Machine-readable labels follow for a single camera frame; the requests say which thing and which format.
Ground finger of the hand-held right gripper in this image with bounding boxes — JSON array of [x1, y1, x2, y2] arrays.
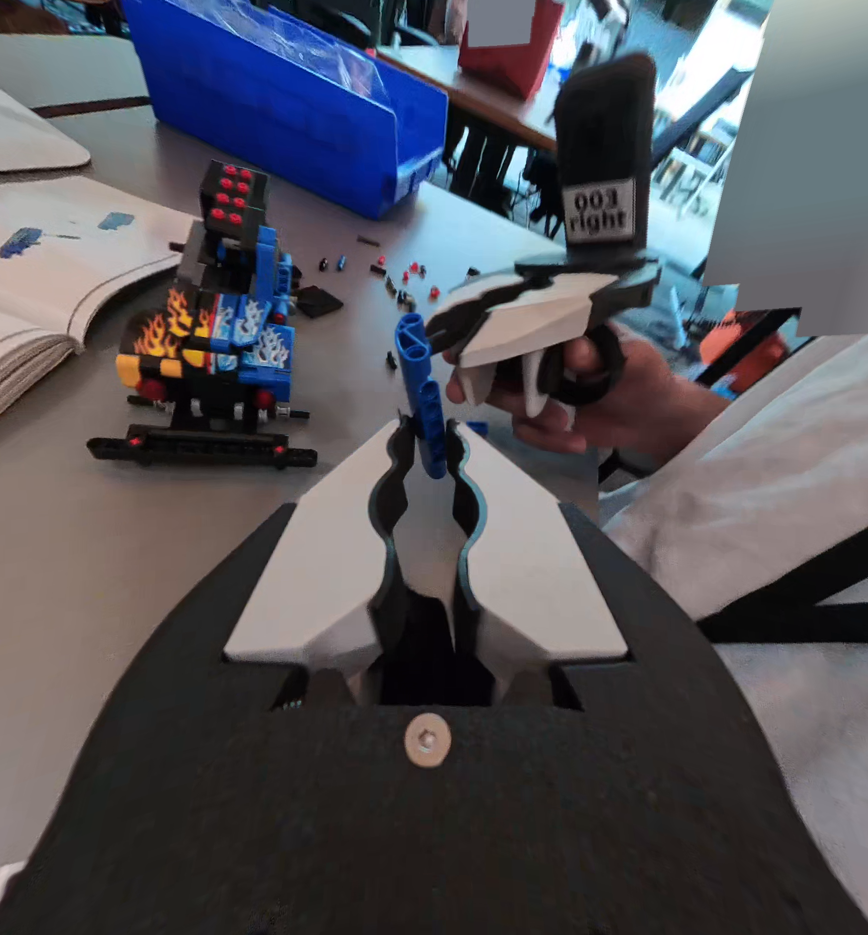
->
[[423, 272, 619, 344], [437, 292, 597, 368]]

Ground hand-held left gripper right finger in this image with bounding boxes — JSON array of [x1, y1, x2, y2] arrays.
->
[[444, 420, 629, 702]]

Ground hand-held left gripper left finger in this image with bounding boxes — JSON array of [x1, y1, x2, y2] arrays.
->
[[222, 418, 414, 706]]

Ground blue lego beam piece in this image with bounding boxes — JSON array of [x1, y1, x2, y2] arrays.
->
[[393, 313, 453, 479]]

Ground person's right forearm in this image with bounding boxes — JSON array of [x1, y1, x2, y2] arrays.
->
[[667, 361, 740, 466]]

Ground scattered small lego pins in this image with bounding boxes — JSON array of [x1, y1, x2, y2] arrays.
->
[[317, 234, 482, 371]]

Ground black flat lego panel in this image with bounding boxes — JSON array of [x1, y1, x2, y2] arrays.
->
[[291, 285, 346, 318]]

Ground blue flame lego truck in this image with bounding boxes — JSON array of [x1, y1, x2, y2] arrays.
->
[[87, 159, 319, 470]]

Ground lego instruction booklet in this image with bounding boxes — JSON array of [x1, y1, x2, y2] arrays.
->
[[0, 175, 203, 444]]

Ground person's right hand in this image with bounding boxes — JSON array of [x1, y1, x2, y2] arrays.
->
[[444, 332, 698, 463]]

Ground red plastic bin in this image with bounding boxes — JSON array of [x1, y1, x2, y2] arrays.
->
[[458, 0, 566, 101]]

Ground brown wooden table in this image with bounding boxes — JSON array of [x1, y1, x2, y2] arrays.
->
[[375, 45, 560, 156]]

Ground orange and black object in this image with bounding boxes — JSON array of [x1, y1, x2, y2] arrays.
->
[[699, 309, 801, 400]]

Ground clear plastic bag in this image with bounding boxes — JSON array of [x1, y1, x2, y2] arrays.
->
[[233, 0, 400, 105]]

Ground blue plastic bin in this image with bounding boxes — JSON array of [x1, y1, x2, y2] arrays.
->
[[120, 0, 449, 220]]

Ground black harness strap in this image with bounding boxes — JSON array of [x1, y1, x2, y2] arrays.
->
[[697, 510, 868, 645]]

